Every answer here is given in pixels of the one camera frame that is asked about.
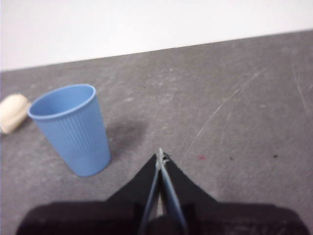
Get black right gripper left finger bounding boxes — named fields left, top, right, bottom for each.
left=16, top=153, right=161, bottom=235

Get blue ribbed plastic cup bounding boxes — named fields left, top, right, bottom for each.
left=27, top=84, right=112, bottom=177

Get grey-handled sponge cup brush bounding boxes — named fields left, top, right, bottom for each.
left=0, top=94, right=31, bottom=135

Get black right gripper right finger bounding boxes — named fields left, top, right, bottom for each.
left=151, top=147, right=308, bottom=235

